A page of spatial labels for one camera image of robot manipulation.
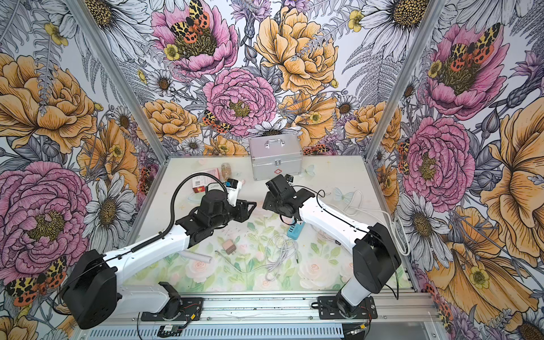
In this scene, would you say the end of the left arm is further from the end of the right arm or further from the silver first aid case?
the silver first aid case

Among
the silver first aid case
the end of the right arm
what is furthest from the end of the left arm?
the silver first aid case

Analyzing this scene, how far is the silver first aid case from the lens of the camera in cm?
107
